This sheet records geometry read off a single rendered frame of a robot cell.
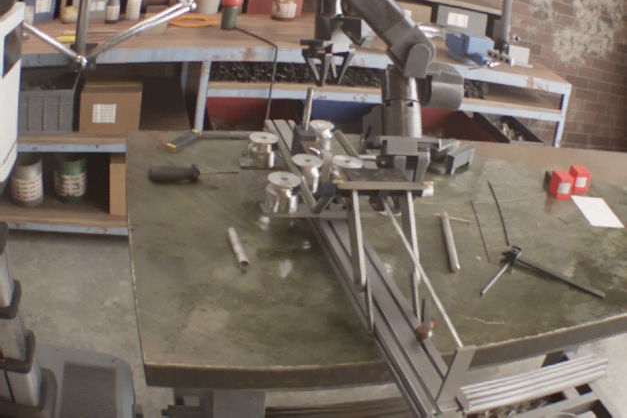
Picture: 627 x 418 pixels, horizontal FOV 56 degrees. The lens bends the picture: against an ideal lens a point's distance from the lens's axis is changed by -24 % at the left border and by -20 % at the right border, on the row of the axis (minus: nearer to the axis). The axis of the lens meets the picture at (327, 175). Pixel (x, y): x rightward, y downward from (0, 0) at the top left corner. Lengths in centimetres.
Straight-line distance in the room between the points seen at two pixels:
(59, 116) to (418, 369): 198
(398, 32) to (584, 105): 331
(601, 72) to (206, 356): 369
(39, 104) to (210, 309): 175
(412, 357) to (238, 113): 231
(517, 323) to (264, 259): 40
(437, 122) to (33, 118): 192
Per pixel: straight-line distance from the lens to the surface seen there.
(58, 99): 256
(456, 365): 76
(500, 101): 292
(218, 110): 305
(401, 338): 90
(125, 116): 258
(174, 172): 126
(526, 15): 382
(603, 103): 437
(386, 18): 99
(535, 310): 108
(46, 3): 304
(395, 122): 105
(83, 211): 278
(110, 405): 164
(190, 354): 86
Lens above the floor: 143
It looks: 24 degrees down
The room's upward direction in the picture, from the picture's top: 9 degrees clockwise
